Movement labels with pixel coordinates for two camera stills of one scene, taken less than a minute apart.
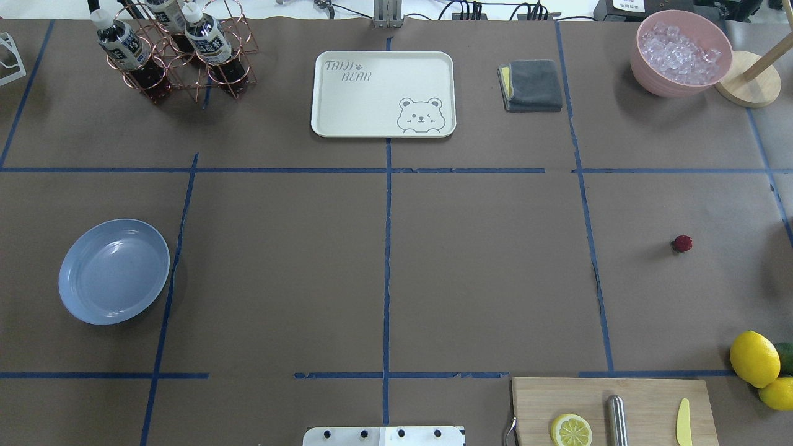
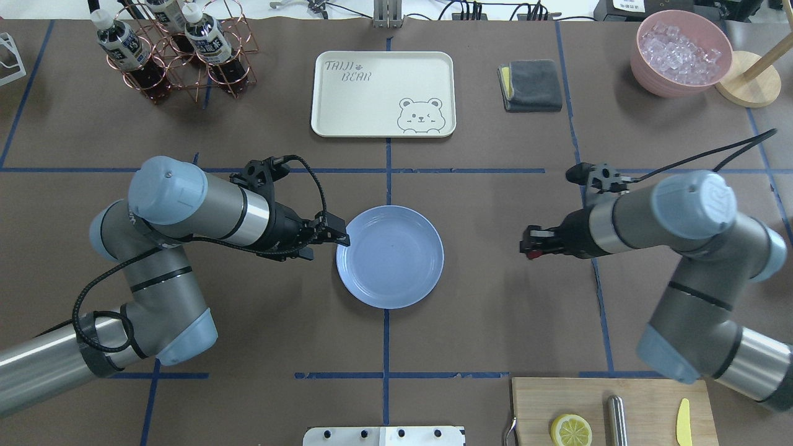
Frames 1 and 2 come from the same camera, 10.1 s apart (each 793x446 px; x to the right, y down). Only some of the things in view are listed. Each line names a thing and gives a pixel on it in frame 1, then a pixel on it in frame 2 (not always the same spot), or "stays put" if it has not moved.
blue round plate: x=113 y=270 → x=394 y=259
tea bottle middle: x=210 y=43 stays put
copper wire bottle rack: x=170 y=46 stays put
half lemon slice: x=571 y=430 stays put
